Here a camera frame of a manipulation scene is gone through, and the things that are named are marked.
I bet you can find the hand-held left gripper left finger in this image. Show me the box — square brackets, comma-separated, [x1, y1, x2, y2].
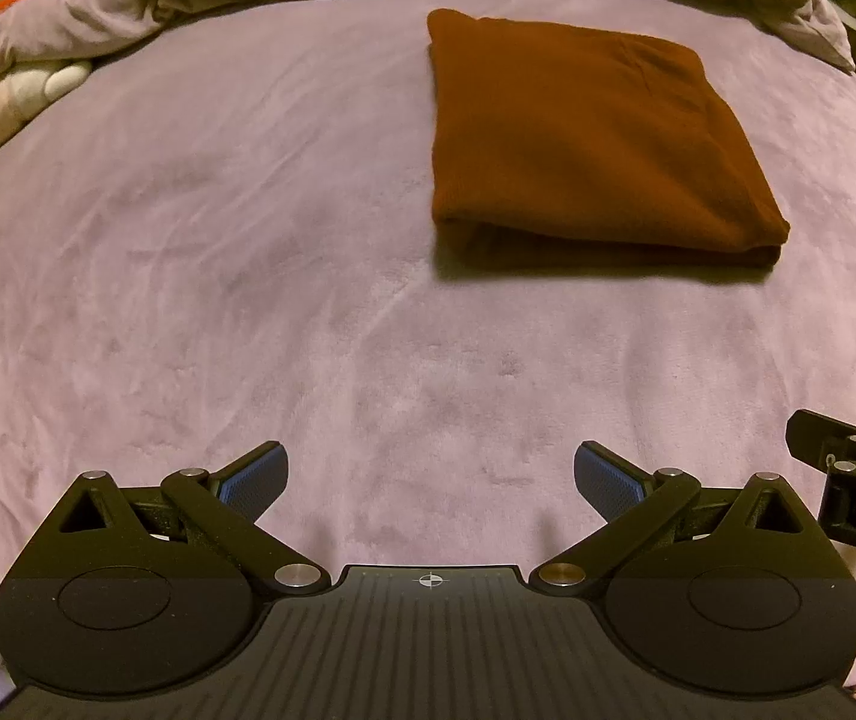
[59, 441, 330, 595]

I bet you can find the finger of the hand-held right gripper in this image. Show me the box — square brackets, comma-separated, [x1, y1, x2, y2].
[785, 409, 856, 475]

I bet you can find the brown button cardigan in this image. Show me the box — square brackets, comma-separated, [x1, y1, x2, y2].
[426, 7, 791, 269]

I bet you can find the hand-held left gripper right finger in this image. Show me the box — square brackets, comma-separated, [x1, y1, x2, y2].
[528, 439, 811, 595]

